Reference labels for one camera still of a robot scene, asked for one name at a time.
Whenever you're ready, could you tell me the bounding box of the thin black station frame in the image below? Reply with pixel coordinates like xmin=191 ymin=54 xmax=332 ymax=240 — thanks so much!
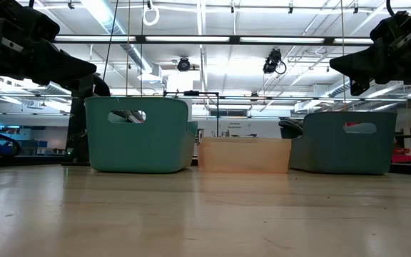
xmin=163 ymin=90 xmax=221 ymax=138

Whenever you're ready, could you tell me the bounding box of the red storage bin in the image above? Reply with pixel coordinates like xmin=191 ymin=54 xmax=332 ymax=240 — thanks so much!
xmin=390 ymin=142 xmax=411 ymax=165

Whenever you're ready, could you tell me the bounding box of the small black spoon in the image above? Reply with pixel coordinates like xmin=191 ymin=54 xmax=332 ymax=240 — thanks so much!
xmin=280 ymin=127 xmax=303 ymax=140

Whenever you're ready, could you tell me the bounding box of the teal plastic bin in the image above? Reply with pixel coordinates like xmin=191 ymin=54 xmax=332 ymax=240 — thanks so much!
xmin=84 ymin=96 xmax=199 ymax=174

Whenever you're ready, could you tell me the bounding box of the round black ceiling fixture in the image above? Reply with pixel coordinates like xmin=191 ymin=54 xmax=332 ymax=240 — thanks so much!
xmin=176 ymin=56 xmax=191 ymax=72

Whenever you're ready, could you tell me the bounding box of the black overhead camera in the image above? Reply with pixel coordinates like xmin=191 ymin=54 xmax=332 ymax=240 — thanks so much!
xmin=262 ymin=48 xmax=287 ymax=76

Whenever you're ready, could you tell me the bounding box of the orange plastic bin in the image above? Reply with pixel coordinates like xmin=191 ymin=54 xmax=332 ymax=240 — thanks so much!
xmin=197 ymin=136 xmax=293 ymax=174

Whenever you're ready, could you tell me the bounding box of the white cable loop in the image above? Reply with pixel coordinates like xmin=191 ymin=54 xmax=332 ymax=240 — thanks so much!
xmin=143 ymin=4 xmax=161 ymax=26

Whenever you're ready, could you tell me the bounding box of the large black spoon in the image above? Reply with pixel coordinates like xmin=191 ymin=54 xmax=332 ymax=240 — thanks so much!
xmin=278 ymin=119 xmax=305 ymax=131

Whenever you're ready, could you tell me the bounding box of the black turner red-button handle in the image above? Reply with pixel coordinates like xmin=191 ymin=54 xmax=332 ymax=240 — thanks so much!
xmin=91 ymin=74 xmax=111 ymax=98

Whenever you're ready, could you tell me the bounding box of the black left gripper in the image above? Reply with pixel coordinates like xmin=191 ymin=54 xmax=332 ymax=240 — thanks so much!
xmin=0 ymin=0 xmax=98 ymax=90

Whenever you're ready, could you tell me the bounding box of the long black floor cable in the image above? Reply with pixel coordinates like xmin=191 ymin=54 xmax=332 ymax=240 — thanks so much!
xmin=102 ymin=0 xmax=120 ymax=72

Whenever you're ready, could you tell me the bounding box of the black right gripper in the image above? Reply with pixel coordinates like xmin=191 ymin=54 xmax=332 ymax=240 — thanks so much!
xmin=329 ymin=0 xmax=411 ymax=96

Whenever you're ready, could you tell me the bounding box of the black slotted spatula metal handle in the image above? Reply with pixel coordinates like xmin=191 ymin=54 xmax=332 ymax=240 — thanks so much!
xmin=121 ymin=110 xmax=145 ymax=124

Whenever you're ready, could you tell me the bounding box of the blue-grey plastic bin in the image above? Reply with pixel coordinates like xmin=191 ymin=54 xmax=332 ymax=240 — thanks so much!
xmin=288 ymin=111 xmax=398 ymax=176

